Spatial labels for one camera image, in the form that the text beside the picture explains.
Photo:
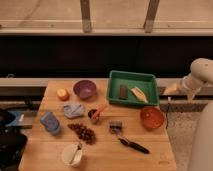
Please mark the peach apple fruit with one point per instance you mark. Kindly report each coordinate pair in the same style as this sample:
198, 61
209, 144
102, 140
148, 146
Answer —
62, 94

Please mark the metal window post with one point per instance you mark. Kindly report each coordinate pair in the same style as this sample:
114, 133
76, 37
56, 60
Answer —
150, 16
85, 15

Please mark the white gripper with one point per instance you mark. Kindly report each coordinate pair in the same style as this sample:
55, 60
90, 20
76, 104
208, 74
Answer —
185, 86

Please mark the white cup with spoon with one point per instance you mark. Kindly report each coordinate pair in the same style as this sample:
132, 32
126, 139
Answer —
72, 154

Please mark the green plastic tray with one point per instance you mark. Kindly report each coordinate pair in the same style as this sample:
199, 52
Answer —
145, 82

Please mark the blue sponge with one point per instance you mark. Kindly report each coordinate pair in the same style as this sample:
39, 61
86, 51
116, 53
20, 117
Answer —
50, 123

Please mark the small cup with orange utensil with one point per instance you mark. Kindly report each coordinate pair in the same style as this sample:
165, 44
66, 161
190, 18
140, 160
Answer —
94, 114

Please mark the black equipment at left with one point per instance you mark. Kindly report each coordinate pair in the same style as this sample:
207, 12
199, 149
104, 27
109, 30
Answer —
12, 141

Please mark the purple bowl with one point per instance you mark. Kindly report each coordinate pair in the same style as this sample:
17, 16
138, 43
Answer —
84, 89

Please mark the orange red bowl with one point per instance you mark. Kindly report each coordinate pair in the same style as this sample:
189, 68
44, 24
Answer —
151, 117

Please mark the dark brown block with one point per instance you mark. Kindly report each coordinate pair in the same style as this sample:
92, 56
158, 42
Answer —
123, 92

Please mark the right metal window post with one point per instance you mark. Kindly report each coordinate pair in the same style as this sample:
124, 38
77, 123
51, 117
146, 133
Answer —
150, 16

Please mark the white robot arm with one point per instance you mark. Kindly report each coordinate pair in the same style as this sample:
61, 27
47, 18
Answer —
201, 72

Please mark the bunch of dark grapes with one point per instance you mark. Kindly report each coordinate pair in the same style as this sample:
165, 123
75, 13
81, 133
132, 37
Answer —
83, 132

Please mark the grey blue cloth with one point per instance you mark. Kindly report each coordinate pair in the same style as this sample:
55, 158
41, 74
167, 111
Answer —
73, 110

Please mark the yellow banana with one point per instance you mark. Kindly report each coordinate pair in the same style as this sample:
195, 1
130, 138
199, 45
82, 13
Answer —
139, 94

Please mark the left metal window post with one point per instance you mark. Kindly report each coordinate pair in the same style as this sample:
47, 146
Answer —
85, 15

